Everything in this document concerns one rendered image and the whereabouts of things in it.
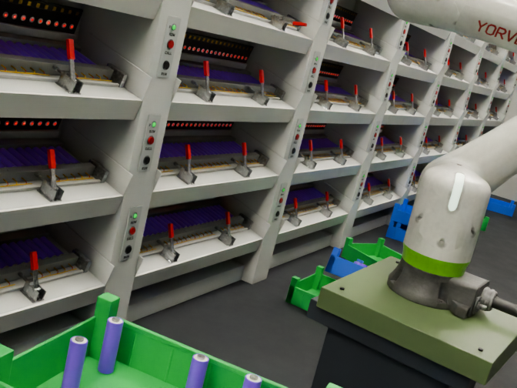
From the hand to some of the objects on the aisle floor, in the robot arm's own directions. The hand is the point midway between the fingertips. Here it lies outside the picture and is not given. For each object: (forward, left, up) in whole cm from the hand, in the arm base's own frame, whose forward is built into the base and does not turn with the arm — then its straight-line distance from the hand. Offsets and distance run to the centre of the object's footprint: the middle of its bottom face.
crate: (-15, -50, -88) cm, 103 cm away
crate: (-14, -67, -84) cm, 109 cm away
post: (+22, -44, -88) cm, 101 cm away
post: (+17, +26, -85) cm, 90 cm away
